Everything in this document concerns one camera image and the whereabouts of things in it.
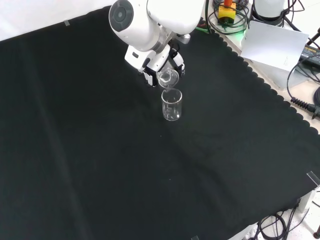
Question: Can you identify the black floor cable bundle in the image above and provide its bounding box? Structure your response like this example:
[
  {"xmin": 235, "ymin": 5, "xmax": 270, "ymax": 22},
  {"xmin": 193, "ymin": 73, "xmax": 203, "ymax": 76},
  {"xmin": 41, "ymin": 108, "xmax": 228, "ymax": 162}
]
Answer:
[{"xmin": 256, "ymin": 211, "xmax": 289, "ymax": 240}]

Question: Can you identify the yellow stop button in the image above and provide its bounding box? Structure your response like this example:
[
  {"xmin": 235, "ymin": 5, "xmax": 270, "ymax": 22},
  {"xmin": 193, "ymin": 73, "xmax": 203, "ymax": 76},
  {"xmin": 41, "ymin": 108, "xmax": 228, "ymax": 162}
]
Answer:
[{"xmin": 217, "ymin": 0, "xmax": 237, "ymax": 26}]

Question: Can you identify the black bench cloth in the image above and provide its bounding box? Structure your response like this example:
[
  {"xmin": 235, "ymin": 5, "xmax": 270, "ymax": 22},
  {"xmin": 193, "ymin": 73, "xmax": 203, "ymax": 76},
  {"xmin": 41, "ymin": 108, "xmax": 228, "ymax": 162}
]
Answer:
[{"xmin": 0, "ymin": 5, "xmax": 320, "ymax": 240}]

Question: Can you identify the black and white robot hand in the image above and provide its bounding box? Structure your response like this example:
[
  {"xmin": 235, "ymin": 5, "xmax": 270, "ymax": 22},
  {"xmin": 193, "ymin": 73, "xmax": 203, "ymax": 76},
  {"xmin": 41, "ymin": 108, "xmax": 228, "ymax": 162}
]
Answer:
[{"xmin": 124, "ymin": 41, "xmax": 186, "ymax": 88}]

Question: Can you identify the white cylindrical device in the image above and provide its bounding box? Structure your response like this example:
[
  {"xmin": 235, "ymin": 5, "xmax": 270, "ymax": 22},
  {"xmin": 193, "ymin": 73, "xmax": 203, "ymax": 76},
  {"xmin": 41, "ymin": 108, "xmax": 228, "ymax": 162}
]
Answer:
[{"xmin": 251, "ymin": 0, "xmax": 288, "ymax": 24}]

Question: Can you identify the pale board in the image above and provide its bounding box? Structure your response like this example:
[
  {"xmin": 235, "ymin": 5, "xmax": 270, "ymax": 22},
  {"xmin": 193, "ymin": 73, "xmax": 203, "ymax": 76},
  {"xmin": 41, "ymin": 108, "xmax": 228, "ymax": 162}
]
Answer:
[{"xmin": 240, "ymin": 20, "xmax": 310, "ymax": 73}]

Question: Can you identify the clear glass beaker with water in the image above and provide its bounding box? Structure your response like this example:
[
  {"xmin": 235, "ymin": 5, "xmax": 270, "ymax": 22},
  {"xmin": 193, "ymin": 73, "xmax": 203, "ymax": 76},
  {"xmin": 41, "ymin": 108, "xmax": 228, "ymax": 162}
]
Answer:
[{"xmin": 156, "ymin": 68, "xmax": 180, "ymax": 90}]

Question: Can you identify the black coiled cable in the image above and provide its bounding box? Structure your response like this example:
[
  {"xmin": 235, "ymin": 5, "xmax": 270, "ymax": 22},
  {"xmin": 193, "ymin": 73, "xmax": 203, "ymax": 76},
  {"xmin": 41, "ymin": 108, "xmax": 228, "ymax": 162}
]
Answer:
[{"xmin": 286, "ymin": 55, "xmax": 320, "ymax": 119}]

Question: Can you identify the black power adapter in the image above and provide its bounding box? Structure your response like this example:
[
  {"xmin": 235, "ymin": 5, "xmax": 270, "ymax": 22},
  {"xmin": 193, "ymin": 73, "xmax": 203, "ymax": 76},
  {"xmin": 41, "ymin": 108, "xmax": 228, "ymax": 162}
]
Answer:
[{"xmin": 298, "ymin": 42, "xmax": 320, "ymax": 64}]

